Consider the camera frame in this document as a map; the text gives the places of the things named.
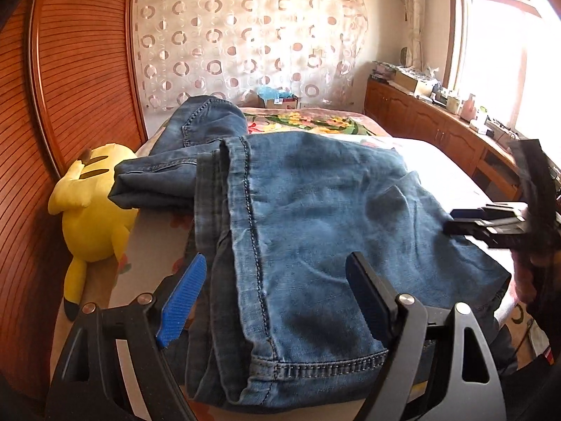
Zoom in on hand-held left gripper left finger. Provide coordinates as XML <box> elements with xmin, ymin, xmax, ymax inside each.
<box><xmin>46</xmin><ymin>253</ymin><xmax>208</xmax><ymax>421</ymax></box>

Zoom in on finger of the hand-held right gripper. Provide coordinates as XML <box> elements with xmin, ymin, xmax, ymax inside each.
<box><xmin>451</xmin><ymin>202</ymin><xmax>524</xmax><ymax>224</ymax></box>
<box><xmin>442</xmin><ymin>220</ymin><xmax>527</xmax><ymax>250</ymax></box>

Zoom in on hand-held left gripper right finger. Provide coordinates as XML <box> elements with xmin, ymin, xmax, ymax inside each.
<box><xmin>345</xmin><ymin>251</ymin><xmax>502</xmax><ymax>421</ymax></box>

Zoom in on blue denim pants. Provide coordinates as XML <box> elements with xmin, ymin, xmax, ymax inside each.
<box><xmin>184</xmin><ymin>131</ymin><xmax>513</xmax><ymax>409</ymax></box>
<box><xmin>109</xmin><ymin>95</ymin><xmax>248</xmax><ymax>211</ymax></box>

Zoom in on folded blue denim pants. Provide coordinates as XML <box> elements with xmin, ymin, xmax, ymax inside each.
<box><xmin>109</xmin><ymin>95</ymin><xmax>248</xmax><ymax>211</ymax></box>

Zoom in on white fruit-print bed sheet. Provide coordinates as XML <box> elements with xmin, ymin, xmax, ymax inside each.
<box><xmin>83</xmin><ymin>134</ymin><xmax>533</xmax><ymax>421</ymax></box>

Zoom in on wooden low cabinet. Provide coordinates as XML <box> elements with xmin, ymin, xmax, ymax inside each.
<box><xmin>365</xmin><ymin>79</ymin><xmax>527</xmax><ymax>202</ymax></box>

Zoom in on cream red-spotted blanket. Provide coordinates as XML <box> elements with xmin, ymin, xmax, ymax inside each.
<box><xmin>495</xmin><ymin>272</ymin><xmax>546</xmax><ymax>360</ymax></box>

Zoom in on yellow plush toy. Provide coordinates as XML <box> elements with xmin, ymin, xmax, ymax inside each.
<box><xmin>48</xmin><ymin>142</ymin><xmax>140</xmax><ymax>322</ymax></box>

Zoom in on bright window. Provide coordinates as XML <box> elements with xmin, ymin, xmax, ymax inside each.
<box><xmin>447</xmin><ymin>0</ymin><xmax>561</xmax><ymax>141</ymax></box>

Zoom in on open cardboard box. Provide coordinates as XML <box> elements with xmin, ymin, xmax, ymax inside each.
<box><xmin>394</xmin><ymin>70</ymin><xmax>439</xmax><ymax>97</ymax></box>

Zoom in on floral blanket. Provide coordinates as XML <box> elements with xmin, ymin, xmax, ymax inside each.
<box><xmin>243</xmin><ymin>107</ymin><xmax>391</xmax><ymax>139</ymax></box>

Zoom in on beige side curtain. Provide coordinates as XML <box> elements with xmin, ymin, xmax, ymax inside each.
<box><xmin>397</xmin><ymin>0</ymin><xmax>424</xmax><ymax>68</ymax></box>

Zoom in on cardboard box with blue bag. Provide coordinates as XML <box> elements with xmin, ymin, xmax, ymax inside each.
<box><xmin>256</xmin><ymin>87</ymin><xmax>304</xmax><ymax>110</ymax></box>

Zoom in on wooden slatted headboard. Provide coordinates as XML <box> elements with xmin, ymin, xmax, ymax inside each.
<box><xmin>0</xmin><ymin>0</ymin><xmax>147</xmax><ymax>387</ymax></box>

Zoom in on circle-pattern sheer curtain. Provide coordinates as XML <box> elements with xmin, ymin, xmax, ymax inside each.
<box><xmin>134</xmin><ymin>0</ymin><xmax>366</xmax><ymax>112</ymax></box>

